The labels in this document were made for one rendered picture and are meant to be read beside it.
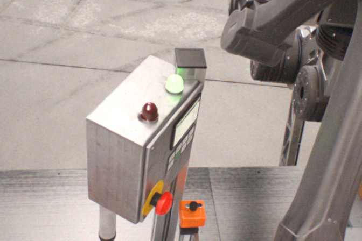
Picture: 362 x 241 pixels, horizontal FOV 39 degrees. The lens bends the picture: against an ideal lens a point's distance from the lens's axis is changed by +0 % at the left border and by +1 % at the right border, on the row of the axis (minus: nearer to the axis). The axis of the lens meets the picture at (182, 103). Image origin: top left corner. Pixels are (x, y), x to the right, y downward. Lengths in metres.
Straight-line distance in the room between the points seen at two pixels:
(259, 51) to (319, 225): 0.42
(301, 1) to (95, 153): 0.37
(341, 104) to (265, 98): 2.42
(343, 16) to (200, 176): 0.62
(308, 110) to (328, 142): 0.70
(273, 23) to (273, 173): 0.75
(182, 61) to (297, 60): 1.04
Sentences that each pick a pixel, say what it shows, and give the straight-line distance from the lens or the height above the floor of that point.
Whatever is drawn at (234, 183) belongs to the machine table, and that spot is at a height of 0.83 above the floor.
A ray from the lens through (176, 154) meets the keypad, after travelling 0.79.
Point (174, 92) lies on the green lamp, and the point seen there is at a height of 1.48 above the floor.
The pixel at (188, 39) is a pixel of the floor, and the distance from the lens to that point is 3.31.
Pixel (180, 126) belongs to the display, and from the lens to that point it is 0.74.
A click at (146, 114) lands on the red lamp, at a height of 1.49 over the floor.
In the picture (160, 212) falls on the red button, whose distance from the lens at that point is 0.78.
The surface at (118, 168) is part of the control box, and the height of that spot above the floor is 1.40.
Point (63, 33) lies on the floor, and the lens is 3.30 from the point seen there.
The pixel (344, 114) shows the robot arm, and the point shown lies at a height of 1.61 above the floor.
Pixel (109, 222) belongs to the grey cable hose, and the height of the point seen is 1.15.
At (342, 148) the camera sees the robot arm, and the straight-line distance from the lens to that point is 0.57.
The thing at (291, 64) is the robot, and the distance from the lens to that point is 1.76.
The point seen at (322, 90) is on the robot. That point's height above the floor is 1.19.
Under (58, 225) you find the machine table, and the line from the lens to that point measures 1.35.
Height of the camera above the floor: 1.97
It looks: 44 degrees down
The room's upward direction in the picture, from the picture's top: 9 degrees clockwise
